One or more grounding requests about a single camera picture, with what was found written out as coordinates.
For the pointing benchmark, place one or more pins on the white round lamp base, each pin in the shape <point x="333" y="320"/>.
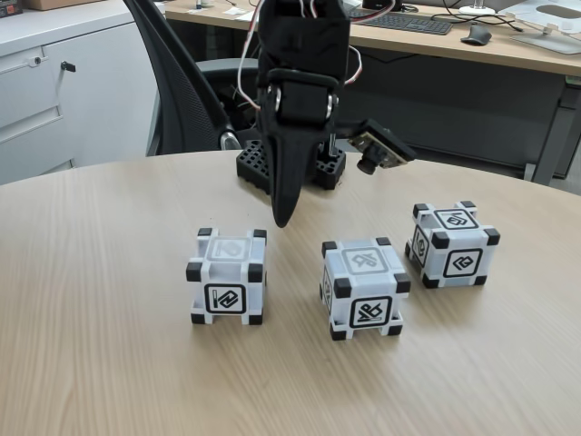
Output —
<point x="476" y="10"/>

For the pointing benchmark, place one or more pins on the silver laptop stand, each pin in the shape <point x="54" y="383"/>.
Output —
<point x="544" y="41"/>

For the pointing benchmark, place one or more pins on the black cabinet key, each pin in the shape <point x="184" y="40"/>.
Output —
<point x="69" y="67"/>

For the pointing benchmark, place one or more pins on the white cube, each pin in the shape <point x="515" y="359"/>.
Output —
<point x="463" y="268"/>
<point x="227" y="272"/>
<point x="363" y="272"/>

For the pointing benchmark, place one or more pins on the dark printed box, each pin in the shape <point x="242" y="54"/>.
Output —
<point x="9" y="8"/>

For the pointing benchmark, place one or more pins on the wooden office desk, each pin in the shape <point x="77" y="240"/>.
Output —
<point x="499" y="50"/>

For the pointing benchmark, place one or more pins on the black mesh office chair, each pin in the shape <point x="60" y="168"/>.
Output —
<point x="181" y="91"/>

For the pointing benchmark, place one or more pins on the dark computer mouse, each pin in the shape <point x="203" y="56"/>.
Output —
<point x="476" y="35"/>

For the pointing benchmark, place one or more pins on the small white paper card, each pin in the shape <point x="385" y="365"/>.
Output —
<point x="233" y="12"/>

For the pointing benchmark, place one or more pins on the black keyboard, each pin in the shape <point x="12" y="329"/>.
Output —
<point x="408" y="23"/>

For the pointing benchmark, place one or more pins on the black desk device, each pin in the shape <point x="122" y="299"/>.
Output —
<point x="381" y="4"/>

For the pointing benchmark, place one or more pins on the white cube, zigzag bar symbol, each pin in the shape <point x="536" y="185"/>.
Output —
<point x="227" y="272"/>

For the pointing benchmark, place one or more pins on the white cabinet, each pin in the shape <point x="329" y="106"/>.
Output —
<point x="100" y="113"/>

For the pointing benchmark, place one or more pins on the black gripper-mounted camera module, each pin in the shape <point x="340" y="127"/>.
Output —
<point x="386" y="141"/>

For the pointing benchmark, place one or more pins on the brown cardboard box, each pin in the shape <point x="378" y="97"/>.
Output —
<point x="59" y="3"/>

